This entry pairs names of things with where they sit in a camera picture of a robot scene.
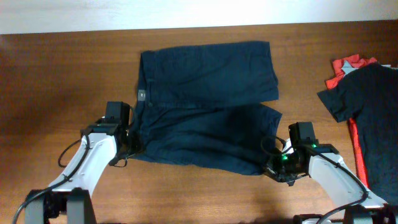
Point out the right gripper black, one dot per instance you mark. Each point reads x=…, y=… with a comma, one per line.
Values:
x=271, y=170

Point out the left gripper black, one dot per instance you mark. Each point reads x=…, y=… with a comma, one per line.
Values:
x=138, y=143

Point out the navy blue shorts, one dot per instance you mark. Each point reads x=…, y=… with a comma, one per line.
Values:
x=206, y=105

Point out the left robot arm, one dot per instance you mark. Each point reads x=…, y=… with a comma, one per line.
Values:
x=104, y=143

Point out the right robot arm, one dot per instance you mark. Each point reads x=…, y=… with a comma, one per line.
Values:
x=327, y=168

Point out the dark navy t-shirt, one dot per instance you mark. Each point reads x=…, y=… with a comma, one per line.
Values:
x=369, y=95

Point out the red garment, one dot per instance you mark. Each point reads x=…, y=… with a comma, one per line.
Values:
x=342, y=67

